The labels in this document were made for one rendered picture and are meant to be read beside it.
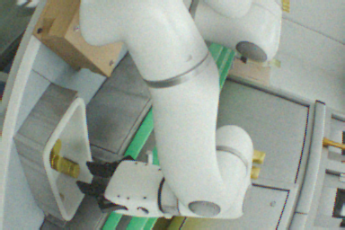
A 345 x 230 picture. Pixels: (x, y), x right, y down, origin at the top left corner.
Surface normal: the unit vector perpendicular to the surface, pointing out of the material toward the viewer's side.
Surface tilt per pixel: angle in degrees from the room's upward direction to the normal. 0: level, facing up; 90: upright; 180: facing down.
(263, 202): 90
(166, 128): 115
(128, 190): 106
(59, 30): 90
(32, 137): 90
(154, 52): 80
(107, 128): 90
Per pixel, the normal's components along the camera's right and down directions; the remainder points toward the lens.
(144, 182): -0.24, -0.75
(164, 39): 0.15, 0.48
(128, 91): 0.04, -0.75
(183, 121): -0.33, -0.06
